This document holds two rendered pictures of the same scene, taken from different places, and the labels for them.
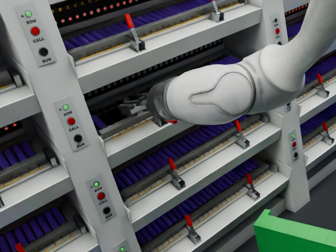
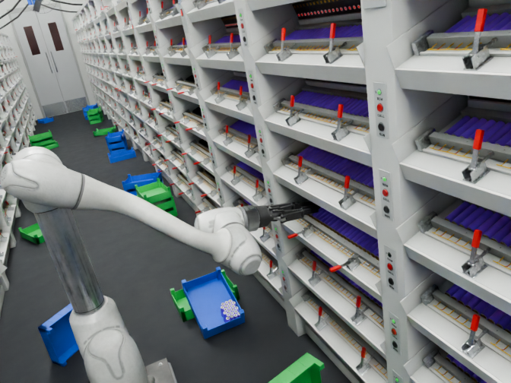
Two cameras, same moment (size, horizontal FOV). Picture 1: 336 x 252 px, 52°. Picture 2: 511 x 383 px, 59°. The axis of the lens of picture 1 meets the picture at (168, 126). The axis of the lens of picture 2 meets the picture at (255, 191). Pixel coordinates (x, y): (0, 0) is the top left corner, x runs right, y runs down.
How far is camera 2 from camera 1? 173 cm
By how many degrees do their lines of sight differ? 90
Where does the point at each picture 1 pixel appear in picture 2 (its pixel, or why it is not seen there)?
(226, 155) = (344, 308)
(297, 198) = not seen: outside the picture
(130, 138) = (293, 226)
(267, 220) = (306, 361)
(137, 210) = (296, 265)
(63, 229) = not seen: hidden behind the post
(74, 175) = not seen: hidden behind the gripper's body
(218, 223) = (334, 340)
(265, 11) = (380, 236)
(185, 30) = (328, 192)
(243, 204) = (353, 360)
